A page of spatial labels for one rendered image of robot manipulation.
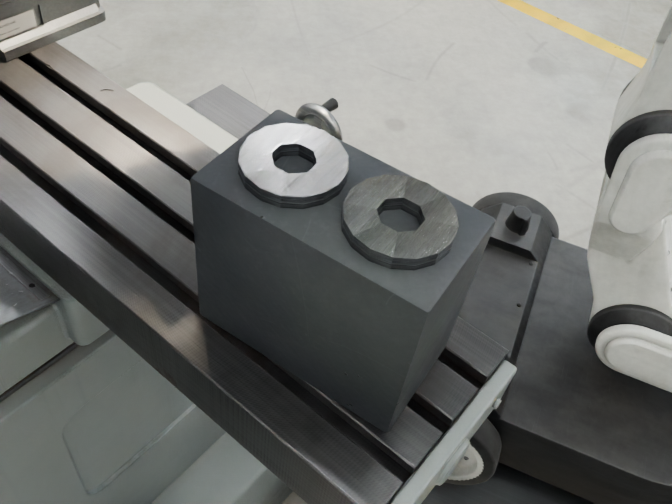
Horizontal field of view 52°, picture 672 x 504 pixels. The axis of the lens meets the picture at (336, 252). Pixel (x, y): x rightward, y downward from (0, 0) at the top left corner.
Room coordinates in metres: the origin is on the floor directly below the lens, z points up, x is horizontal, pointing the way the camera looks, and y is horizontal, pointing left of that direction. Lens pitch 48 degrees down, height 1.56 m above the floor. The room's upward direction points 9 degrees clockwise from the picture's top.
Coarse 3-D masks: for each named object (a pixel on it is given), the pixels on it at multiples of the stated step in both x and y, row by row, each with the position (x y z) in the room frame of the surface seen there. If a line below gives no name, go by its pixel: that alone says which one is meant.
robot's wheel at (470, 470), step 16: (480, 432) 0.54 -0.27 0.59; (496, 432) 0.55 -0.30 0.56; (480, 448) 0.52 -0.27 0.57; (496, 448) 0.53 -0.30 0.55; (464, 464) 0.54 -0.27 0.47; (480, 464) 0.52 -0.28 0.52; (496, 464) 0.52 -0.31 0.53; (448, 480) 0.52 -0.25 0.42; (464, 480) 0.52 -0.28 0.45; (480, 480) 0.51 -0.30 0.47
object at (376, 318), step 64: (256, 128) 0.47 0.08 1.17; (192, 192) 0.39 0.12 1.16; (256, 192) 0.38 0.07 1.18; (320, 192) 0.39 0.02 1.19; (384, 192) 0.40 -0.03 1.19; (256, 256) 0.36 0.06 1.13; (320, 256) 0.34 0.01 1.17; (384, 256) 0.33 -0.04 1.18; (448, 256) 0.35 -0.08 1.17; (256, 320) 0.36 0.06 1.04; (320, 320) 0.33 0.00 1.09; (384, 320) 0.31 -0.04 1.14; (448, 320) 0.37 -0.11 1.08; (320, 384) 0.33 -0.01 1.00; (384, 384) 0.30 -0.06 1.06
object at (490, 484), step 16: (496, 480) 0.55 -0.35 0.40; (512, 480) 0.56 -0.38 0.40; (528, 480) 0.56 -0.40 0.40; (432, 496) 0.50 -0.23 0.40; (448, 496) 0.51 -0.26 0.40; (464, 496) 0.51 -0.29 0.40; (480, 496) 0.52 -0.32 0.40; (496, 496) 0.52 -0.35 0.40; (512, 496) 0.53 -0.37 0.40; (528, 496) 0.53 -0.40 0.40; (544, 496) 0.54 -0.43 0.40; (560, 496) 0.54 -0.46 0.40; (576, 496) 0.54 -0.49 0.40
